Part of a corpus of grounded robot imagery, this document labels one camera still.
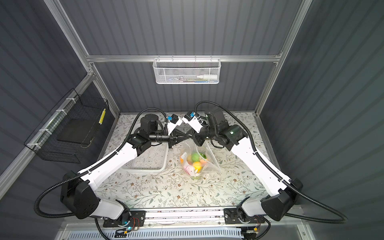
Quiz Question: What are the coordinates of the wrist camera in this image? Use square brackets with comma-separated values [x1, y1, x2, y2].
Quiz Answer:
[167, 114, 183, 135]
[182, 111, 203, 133]

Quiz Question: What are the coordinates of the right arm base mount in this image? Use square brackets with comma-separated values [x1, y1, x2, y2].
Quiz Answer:
[223, 197, 265, 225]

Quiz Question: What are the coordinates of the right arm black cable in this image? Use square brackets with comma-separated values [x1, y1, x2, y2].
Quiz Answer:
[194, 100, 348, 224]

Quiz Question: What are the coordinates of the white tube in basket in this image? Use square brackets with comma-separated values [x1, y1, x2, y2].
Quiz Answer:
[197, 75, 219, 81]

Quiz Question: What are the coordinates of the yellow round fruit toy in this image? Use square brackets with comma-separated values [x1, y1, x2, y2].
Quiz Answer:
[193, 162, 202, 172]

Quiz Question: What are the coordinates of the white plastic basket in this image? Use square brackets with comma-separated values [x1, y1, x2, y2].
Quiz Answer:
[121, 143, 169, 174]

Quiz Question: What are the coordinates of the clear zip top bag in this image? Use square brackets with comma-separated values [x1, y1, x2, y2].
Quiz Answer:
[180, 140, 221, 180]

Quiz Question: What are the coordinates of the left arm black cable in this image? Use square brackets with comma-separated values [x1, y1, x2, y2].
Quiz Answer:
[33, 107, 168, 240]

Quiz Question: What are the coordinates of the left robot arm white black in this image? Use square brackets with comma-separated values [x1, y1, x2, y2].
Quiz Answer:
[60, 113, 195, 225]

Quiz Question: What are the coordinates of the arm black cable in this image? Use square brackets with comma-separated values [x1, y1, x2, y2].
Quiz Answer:
[33, 107, 168, 240]
[194, 100, 348, 224]

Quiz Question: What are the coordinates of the black wire wall basket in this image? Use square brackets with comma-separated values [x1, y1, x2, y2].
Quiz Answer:
[24, 89, 109, 164]

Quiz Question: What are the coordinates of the yellow marker pen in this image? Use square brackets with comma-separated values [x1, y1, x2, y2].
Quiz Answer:
[98, 109, 106, 125]

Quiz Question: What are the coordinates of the green lime toy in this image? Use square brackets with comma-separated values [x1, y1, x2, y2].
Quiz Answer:
[191, 153, 201, 162]

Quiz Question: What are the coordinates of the black pad in basket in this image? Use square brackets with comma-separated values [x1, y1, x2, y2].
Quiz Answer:
[57, 119, 98, 145]

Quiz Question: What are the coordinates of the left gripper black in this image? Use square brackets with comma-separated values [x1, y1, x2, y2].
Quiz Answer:
[148, 129, 189, 149]

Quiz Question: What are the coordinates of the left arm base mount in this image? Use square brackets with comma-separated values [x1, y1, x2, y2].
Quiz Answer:
[103, 211, 146, 228]

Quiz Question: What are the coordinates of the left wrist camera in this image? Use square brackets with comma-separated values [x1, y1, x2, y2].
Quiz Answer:
[167, 114, 183, 135]

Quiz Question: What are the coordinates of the white wire wall basket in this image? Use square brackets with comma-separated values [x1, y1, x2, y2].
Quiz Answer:
[153, 59, 222, 85]

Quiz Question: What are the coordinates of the aluminium front rail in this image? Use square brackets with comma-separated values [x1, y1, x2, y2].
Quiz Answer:
[64, 206, 305, 230]

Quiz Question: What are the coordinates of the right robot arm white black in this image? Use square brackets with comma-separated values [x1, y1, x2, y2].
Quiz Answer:
[184, 107, 303, 221]

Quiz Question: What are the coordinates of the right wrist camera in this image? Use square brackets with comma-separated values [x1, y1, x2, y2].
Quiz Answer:
[182, 111, 203, 133]

